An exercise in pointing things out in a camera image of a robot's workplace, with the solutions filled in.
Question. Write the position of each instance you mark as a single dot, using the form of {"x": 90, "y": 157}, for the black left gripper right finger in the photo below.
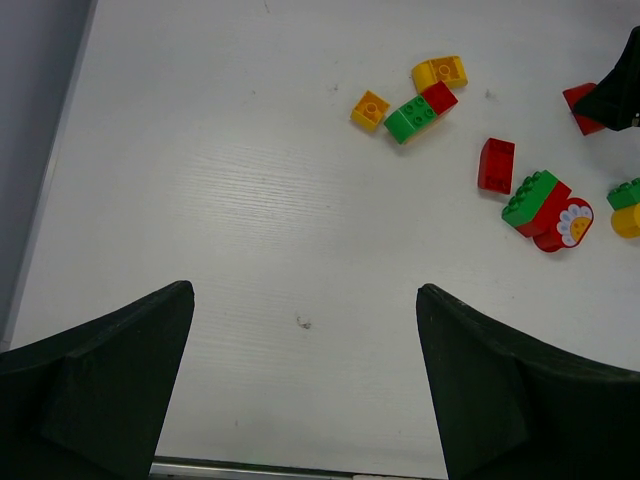
{"x": 509, "y": 406}

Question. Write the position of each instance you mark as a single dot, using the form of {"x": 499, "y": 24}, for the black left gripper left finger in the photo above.
{"x": 90, "y": 402}

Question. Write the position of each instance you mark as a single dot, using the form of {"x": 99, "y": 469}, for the red long lego brick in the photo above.
{"x": 496, "y": 165}

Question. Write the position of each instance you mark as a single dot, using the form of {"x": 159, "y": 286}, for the green red flower lego stack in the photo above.
{"x": 543, "y": 210}

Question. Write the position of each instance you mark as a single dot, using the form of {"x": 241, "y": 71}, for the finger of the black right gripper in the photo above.
{"x": 614, "y": 102}

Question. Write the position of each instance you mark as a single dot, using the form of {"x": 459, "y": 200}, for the small yellow lego brick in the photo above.
{"x": 369, "y": 111}

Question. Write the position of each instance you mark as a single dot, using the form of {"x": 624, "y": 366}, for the green yellow oval lego stack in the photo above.
{"x": 624, "y": 200}

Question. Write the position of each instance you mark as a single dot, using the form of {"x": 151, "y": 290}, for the green red yellow lego stack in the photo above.
{"x": 420, "y": 113}

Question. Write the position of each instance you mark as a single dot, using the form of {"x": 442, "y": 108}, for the yellow curved lego brick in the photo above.
{"x": 448, "y": 69}

